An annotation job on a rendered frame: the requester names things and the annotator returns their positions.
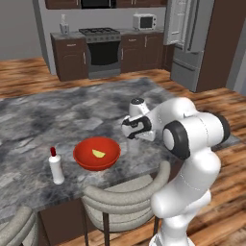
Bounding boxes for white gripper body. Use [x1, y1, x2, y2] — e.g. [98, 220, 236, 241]
[121, 115, 154, 142]

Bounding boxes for clear glass cup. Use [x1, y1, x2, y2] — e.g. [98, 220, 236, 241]
[126, 137, 142, 156]

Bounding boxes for yellow lemon wedge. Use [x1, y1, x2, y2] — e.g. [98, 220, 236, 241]
[91, 148, 107, 160]

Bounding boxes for red bowl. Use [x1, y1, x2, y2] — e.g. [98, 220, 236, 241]
[72, 136, 122, 172]

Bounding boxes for white bottle with red cap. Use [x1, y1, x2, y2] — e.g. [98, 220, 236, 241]
[48, 146, 65, 185]

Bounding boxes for steel fridge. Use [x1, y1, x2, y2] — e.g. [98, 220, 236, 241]
[163, 0, 215, 93]

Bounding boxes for dark brown counter base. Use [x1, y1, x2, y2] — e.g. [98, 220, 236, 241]
[37, 160, 185, 246]

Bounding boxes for pale grey dispenser bottle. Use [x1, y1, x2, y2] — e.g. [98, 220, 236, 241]
[59, 13, 71, 36]

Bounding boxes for grey cushioned chair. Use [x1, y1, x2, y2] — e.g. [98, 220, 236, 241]
[0, 206, 37, 246]
[80, 160, 172, 246]

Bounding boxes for steel oven with gas hob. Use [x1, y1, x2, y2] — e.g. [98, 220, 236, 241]
[78, 27, 123, 81]

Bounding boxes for dark brown base cupboards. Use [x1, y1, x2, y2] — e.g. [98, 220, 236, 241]
[50, 31, 90, 83]
[119, 29, 166, 74]

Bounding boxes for white microwave oven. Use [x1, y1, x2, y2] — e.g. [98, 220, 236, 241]
[132, 12, 158, 32]

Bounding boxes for black extractor hood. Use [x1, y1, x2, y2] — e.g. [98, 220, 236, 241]
[80, 0, 117, 10]

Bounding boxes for tall dark brown side panel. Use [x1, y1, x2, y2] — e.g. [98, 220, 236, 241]
[195, 0, 246, 94]

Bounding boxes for dark brown wall cupboards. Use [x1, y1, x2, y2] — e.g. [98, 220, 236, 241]
[44, 0, 82, 10]
[115, 0, 168, 9]

